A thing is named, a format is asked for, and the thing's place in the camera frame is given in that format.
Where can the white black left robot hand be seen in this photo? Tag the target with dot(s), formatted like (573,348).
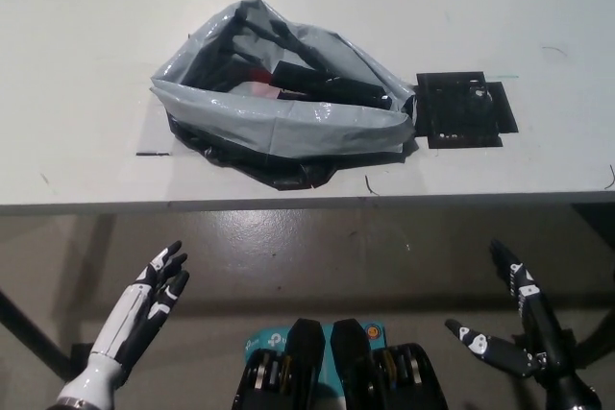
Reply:
(139,304)

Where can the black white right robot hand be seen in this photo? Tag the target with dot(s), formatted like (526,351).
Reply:
(543,333)

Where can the grey plastic bag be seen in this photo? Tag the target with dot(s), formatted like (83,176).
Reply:
(312,127)

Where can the pink white item inside bag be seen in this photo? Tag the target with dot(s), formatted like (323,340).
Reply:
(259,90)

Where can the red item inside bag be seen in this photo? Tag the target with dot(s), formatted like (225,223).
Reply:
(260,76)

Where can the black tape strip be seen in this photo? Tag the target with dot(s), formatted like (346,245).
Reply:
(154,154)

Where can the black thread scrap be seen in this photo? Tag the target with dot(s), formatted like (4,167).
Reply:
(611,179)
(552,50)
(369,186)

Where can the black robot body teal top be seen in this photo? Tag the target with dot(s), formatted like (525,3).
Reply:
(351,371)

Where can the black square tape marker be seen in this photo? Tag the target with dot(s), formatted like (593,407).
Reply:
(456,112)

